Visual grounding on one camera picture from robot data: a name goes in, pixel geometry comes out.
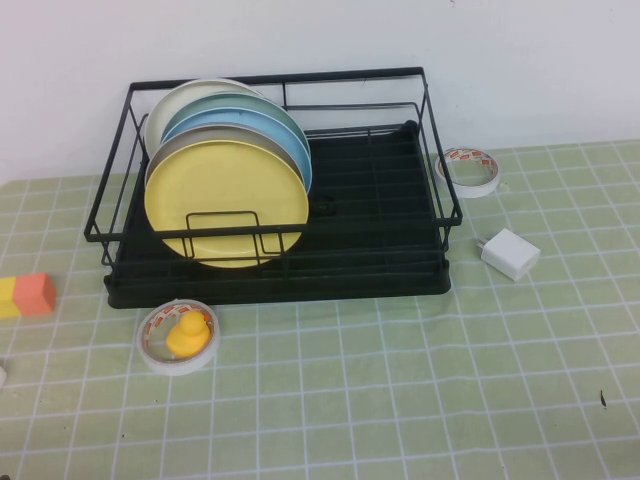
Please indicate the empty white tape roll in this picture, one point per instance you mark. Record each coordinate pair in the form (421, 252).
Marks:
(470, 191)

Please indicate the white tape roll around duck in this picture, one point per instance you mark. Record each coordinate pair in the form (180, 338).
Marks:
(172, 369)

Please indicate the green checkered tablecloth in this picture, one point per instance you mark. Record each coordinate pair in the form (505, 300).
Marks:
(400, 400)

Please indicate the white charger plug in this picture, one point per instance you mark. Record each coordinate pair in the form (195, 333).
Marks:
(512, 255)

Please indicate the blue plate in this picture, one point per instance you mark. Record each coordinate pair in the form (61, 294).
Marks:
(240, 117)

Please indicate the grey plate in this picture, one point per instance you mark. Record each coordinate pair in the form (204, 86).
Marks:
(200, 136)

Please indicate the yellow rubber duck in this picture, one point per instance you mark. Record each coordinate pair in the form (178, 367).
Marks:
(186, 341)

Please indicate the yellow plate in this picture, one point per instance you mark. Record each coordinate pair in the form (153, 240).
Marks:
(225, 190)

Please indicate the orange block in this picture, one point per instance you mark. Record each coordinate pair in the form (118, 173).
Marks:
(34, 296)

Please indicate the teal green plate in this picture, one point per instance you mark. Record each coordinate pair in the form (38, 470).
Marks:
(225, 100)

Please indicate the cream plate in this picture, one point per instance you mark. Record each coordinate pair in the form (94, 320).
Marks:
(170, 105)

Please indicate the yellow block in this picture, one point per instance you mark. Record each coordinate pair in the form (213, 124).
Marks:
(9, 299)

